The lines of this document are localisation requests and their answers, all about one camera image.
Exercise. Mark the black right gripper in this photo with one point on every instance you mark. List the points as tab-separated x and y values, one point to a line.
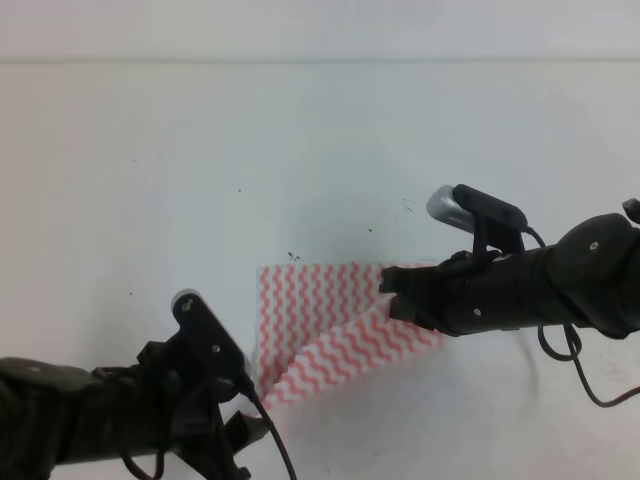
509	293

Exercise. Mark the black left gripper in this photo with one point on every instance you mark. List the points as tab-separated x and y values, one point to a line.
167	402

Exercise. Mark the pink white wavy towel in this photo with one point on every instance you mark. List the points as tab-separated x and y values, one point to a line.
321	326

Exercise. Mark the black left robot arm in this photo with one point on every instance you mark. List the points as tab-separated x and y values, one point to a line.
45	421

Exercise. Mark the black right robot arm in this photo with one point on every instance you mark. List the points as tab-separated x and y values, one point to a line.
589	278

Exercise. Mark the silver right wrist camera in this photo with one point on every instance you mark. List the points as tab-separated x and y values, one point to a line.
494	223

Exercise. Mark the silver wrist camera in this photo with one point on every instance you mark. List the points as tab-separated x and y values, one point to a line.
208	340
494	223

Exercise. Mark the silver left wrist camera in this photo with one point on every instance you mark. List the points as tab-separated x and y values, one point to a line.
208	340

